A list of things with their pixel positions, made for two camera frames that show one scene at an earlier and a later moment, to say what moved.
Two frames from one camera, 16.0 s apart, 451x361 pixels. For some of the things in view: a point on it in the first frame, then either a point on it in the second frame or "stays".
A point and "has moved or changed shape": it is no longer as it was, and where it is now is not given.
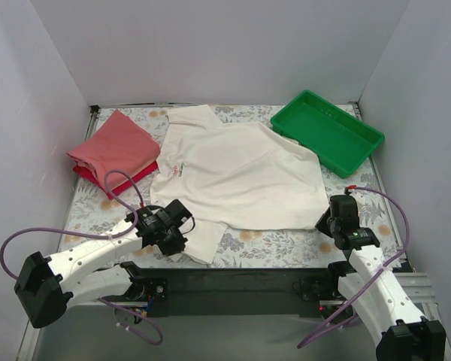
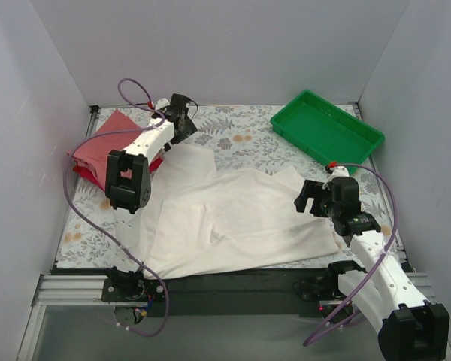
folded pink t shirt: (120, 143) stays
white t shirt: (233, 175) has moved or changed shape
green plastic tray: (342, 141) stays
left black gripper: (174, 243) → (186, 125)
